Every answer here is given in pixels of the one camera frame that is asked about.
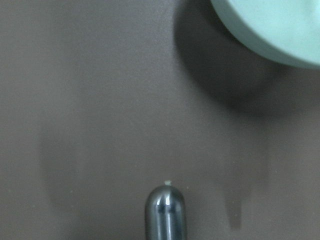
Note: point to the steel muddler black tip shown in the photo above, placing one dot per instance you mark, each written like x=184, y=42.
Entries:
x=165, y=214

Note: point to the mint green bowl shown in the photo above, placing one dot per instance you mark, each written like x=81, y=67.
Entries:
x=284, y=31

